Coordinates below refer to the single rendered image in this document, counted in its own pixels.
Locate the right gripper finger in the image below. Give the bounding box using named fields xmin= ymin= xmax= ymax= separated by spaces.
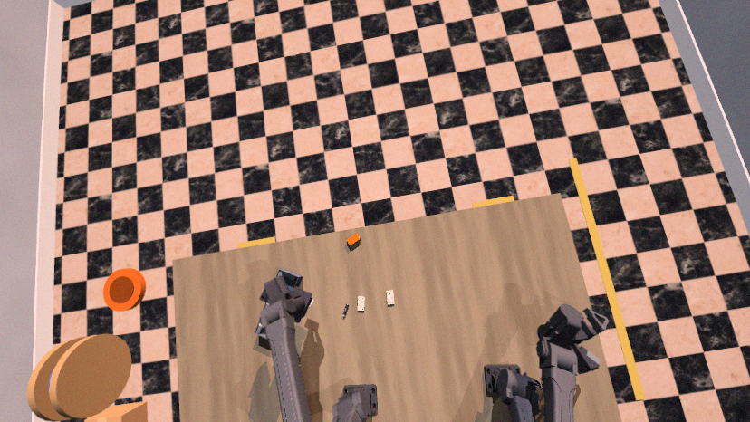
xmin=583 ymin=308 xmax=609 ymax=331

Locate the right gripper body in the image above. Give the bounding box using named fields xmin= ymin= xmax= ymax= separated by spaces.
xmin=581 ymin=315 xmax=604 ymax=340

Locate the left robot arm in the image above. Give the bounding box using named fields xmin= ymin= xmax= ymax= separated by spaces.
xmin=259 ymin=275 xmax=378 ymax=422

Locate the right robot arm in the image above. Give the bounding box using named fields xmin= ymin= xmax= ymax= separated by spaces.
xmin=485 ymin=304 xmax=600 ymax=422

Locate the dark grey rack of bins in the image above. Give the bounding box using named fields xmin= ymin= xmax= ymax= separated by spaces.
xmin=255 ymin=269 xmax=303 ymax=338

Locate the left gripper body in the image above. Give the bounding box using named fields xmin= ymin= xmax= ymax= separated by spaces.
xmin=293 ymin=286 xmax=313 ymax=323

